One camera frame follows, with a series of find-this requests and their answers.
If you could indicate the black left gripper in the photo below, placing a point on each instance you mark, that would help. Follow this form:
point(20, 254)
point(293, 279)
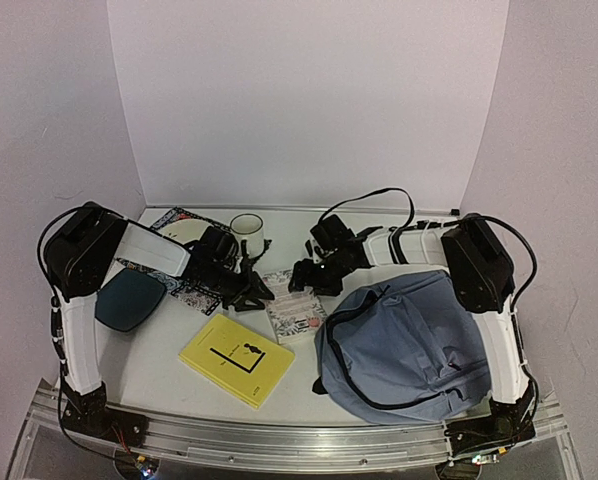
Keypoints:
point(241, 302)

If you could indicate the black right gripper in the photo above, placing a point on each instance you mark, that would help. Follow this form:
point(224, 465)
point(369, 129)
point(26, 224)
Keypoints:
point(314, 271)

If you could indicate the white floral notebook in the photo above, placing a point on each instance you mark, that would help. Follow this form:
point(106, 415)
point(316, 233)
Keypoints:
point(292, 315)

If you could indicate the yellow book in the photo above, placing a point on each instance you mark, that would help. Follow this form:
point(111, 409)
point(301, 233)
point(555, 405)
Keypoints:
point(240, 361)

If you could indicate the blue grey backpack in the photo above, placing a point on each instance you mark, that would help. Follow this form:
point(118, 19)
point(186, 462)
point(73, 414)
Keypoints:
point(402, 351)

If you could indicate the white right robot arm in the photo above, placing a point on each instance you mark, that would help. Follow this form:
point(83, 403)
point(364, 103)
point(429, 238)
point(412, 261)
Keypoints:
point(482, 275)

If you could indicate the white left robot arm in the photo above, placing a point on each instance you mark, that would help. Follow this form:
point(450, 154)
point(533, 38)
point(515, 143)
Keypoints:
point(75, 253)

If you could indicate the patterned patchwork placemat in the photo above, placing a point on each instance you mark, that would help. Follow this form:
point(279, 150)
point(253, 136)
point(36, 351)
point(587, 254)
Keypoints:
point(195, 296)

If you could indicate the white ribbed mug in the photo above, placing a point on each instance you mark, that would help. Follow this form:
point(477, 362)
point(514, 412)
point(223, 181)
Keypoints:
point(249, 227)

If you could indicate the cream and blue plate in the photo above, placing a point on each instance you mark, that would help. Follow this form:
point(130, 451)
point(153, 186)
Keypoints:
point(185, 230)

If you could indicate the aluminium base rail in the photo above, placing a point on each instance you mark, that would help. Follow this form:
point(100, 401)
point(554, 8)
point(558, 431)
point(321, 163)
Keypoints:
point(350, 449)

